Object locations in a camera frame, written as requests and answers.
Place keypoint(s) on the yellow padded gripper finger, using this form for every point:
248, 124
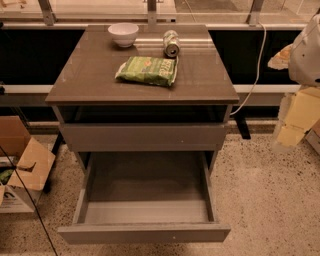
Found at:
298, 113

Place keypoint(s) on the green jalapeno chip bag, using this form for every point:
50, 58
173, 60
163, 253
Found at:
148, 70

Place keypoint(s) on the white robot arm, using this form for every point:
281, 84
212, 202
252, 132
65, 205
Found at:
301, 58

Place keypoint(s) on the grey drawer cabinet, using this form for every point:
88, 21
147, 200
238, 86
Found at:
113, 99

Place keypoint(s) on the closed grey top drawer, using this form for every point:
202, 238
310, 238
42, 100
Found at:
142, 137

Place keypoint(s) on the open grey middle drawer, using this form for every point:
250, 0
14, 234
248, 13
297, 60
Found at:
145, 197

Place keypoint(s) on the cardboard box at right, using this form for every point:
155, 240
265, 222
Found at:
313, 137

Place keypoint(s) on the green soda can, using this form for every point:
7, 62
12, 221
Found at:
171, 43

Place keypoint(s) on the white ceramic bowl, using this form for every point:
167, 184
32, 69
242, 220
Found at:
123, 34

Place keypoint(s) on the open cardboard box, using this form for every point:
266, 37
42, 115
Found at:
25, 167

